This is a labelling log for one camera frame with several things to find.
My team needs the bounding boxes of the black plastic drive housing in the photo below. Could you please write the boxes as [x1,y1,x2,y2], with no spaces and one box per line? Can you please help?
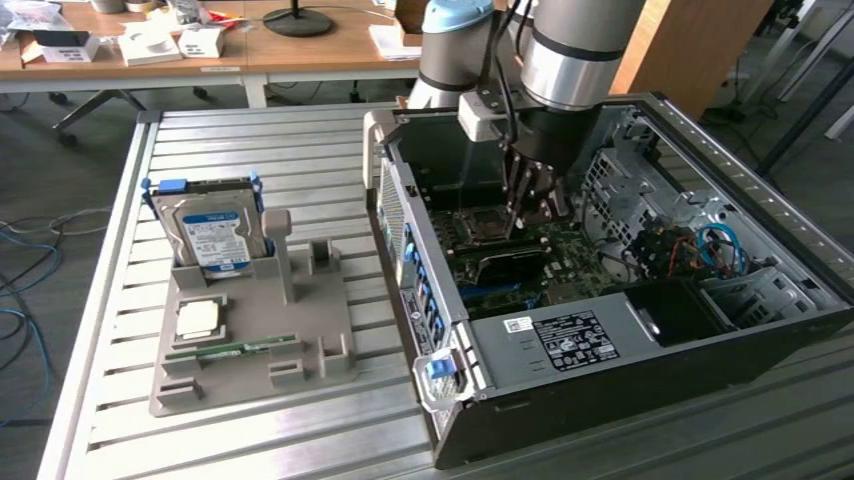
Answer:
[623,279,739,349]

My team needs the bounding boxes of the black open PC case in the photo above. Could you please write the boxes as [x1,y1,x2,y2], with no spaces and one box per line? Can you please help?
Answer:
[361,91,854,471]

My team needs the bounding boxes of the grey wheeled leg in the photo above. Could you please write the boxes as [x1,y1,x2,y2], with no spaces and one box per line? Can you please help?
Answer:
[50,88,149,147]

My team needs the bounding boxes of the wooden cabinet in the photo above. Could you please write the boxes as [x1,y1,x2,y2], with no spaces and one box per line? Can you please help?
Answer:
[607,0,775,121]

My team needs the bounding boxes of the blue expansion slot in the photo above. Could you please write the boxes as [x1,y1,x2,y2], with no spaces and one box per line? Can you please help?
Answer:
[463,283,524,298]

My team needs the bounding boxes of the grey power supply unit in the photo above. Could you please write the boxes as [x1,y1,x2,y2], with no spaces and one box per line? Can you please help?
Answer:
[468,293,663,390]

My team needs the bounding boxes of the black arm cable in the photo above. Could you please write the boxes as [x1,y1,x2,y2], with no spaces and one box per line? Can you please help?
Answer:
[491,0,536,147]

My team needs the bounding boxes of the black round lamp base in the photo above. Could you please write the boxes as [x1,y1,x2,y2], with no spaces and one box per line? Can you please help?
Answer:
[261,0,335,39]

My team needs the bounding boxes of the dark metal post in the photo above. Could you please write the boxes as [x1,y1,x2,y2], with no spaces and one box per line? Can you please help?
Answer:
[756,74,854,176]

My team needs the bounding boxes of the blue case latch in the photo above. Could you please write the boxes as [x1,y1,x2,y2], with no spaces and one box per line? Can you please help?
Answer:
[425,352,459,381]

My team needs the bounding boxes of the white box with round hole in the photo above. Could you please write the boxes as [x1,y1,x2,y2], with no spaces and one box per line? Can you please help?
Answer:
[117,22,183,67]

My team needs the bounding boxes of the perforated metal drive cage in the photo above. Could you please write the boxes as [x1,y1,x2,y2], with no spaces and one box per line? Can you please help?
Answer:
[578,147,679,251]

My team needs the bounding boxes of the green motherboard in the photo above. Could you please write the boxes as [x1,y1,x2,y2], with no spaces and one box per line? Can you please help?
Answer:
[425,184,642,321]

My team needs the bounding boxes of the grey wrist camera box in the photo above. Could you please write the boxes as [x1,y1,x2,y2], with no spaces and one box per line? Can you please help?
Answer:
[456,91,519,144]

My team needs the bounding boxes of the blue wire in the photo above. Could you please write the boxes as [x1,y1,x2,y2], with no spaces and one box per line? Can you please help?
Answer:
[692,223,752,279]

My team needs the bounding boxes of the wooden desk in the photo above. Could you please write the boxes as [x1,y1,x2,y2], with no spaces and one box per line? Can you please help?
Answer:
[0,0,528,109]

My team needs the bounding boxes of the blue floor cable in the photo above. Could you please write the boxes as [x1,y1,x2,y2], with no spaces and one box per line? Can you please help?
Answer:
[0,227,62,299]
[0,307,54,429]

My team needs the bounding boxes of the grey metal disk bay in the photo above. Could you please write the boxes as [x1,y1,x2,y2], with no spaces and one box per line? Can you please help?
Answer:
[699,267,826,331]

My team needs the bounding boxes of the green RAM stick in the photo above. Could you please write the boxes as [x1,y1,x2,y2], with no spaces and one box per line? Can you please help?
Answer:
[164,335,299,361]

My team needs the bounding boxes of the white box with black lid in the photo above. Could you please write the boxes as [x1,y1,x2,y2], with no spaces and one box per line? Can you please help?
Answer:
[32,29,101,64]

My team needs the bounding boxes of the grey parts rack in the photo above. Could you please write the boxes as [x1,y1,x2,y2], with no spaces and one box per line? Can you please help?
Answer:
[147,208,359,419]

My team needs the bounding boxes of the silver CPU chip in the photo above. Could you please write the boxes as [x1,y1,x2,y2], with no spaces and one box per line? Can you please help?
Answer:
[173,301,223,340]

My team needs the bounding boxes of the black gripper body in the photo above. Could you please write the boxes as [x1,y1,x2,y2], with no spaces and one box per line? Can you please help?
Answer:
[509,105,602,177]

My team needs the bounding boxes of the white box with label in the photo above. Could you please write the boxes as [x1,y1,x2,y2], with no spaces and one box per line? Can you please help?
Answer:
[177,25,227,59]

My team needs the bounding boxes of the grey floor cable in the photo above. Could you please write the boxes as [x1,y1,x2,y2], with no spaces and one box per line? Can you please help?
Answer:
[0,206,113,237]

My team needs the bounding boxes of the red and orange wires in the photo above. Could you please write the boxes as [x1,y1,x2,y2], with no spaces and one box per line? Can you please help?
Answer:
[670,234,708,274]

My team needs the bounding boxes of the white paper stack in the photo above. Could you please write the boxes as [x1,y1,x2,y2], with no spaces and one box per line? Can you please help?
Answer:
[368,23,423,61]

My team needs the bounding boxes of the black floor cable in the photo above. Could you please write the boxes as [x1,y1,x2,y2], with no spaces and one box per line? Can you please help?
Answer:
[0,272,34,374]

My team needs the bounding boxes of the hard disk in blue caddy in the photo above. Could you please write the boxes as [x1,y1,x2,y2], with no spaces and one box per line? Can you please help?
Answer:
[139,171,276,280]

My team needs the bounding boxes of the CPU socket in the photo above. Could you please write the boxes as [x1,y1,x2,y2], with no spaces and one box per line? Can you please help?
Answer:
[451,207,519,246]

